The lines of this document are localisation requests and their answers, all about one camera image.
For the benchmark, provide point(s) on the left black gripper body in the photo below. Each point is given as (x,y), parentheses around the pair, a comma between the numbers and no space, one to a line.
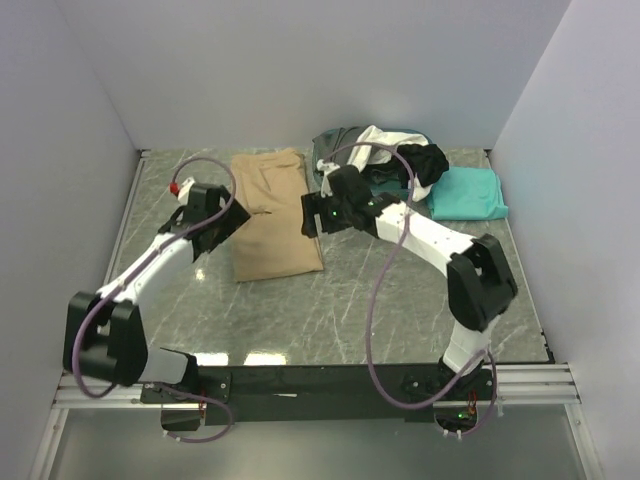
(228,224)

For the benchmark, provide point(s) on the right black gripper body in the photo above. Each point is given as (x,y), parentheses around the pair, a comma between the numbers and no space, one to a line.
(333,214)

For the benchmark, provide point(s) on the tan t shirt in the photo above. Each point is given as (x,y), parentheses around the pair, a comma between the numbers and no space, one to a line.
(270,244)

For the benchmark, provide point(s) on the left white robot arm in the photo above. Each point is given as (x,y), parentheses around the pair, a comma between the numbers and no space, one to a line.
(104,334)

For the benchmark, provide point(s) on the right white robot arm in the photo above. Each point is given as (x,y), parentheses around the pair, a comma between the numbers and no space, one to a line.
(480,282)

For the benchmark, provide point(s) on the grey t shirt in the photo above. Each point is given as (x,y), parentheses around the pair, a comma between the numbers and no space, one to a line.
(333,139)

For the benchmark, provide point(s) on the white t shirt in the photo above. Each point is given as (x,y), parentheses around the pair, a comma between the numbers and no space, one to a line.
(376,145)

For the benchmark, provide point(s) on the teal plastic basket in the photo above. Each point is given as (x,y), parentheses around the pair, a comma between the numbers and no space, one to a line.
(390,160)

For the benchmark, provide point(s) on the black t shirt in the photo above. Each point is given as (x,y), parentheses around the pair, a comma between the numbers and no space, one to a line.
(428,163)

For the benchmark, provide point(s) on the folded teal t shirt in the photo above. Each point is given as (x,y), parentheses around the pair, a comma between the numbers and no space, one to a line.
(467,194)

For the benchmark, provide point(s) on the black base beam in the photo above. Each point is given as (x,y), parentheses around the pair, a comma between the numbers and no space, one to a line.
(307,393)

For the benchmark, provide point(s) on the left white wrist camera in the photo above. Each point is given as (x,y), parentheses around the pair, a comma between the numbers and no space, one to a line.
(181,190)

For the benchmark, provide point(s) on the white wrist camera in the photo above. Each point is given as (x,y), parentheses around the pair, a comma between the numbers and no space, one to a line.
(325,168)
(181,190)

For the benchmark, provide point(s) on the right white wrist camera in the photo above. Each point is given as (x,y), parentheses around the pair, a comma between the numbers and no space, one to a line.
(325,168)

